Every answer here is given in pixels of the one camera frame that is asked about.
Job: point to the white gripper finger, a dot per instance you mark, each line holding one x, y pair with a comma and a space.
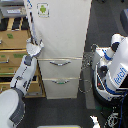
29, 41
41, 44

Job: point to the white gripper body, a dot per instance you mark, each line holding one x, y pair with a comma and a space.
33, 50

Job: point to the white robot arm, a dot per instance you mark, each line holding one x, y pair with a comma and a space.
12, 107

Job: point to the white fridge body with drawers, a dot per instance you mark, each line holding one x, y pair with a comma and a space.
69, 72

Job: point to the wooden drawer cabinet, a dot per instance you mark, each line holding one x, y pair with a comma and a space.
13, 35

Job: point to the green android sticker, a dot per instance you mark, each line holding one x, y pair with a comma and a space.
43, 9

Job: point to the grey box on cabinet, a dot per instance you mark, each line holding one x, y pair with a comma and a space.
13, 11

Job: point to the upper fridge drawer handle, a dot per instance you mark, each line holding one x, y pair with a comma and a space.
59, 63

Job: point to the fridge drawer handle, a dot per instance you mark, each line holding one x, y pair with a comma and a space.
60, 81
59, 63

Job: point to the lower fridge drawer handle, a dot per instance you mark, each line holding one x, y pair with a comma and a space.
60, 81

